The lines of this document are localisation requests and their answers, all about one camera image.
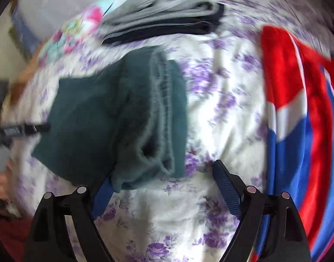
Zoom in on grey folded pants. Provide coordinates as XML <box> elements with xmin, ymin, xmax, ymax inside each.
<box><xmin>100</xmin><ymin>0</ymin><xmax>219</xmax><ymax>37</ymax></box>

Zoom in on dark red cloth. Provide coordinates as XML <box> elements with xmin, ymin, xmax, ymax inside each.
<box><xmin>0</xmin><ymin>210</ymin><xmax>34</xmax><ymax>262</ymax></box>

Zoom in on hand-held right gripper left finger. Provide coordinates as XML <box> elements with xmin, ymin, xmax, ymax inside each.
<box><xmin>24</xmin><ymin>175</ymin><xmax>115</xmax><ymax>262</ymax></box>

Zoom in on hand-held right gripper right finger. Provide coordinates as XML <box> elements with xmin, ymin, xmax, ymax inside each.
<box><xmin>212</xmin><ymin>159</ymin><xmax>312</xmax><ymax>262</ymax></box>

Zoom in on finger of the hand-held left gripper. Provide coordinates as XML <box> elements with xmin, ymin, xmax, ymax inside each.
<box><xmin>3</xmin><ymin>124</ymin><xmax>52</xmax><ymax>138</ymax></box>

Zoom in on dark navy folded pants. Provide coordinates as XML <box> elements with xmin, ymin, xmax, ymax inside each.
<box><xmin>102</xmin><ymin>3</ymin><xmax>225</xmax><ymax>45</ymax></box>

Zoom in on brown wooden furniture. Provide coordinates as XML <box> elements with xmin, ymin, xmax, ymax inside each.
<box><xmin>7</xmin><ymin>57</ymin><xmax>43</xmax><ymax>108</ymax></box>

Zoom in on dark green pants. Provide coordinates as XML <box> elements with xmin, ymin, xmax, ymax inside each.
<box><xmin>32</xmin><ymin>46</ymin><xmax>189</xmax><ymax>193</ymax></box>

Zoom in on purple floral bedspread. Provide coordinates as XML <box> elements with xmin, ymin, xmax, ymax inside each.
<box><xmin>0</xmin><ymin>0</ymin><xmax>334</xmax><ymax>262</ymax></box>

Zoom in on colourful floral pillow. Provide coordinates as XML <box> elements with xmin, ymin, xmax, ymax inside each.
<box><xmin>37</xmin><ymin>0</ymin><xmax>131</xmax><ymax>63</ymax></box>

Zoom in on red pants blue white stripes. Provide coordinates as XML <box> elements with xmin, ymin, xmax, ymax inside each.
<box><xmin>250</xmin><ymin>25</ymin><xmax>334</xmax><ymax>262</ymax></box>

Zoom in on person's left hand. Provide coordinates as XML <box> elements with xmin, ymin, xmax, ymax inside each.
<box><xmin>0</xmin><ymin>158</ymin><xmax>20</xmax><ymax>205</ymax></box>

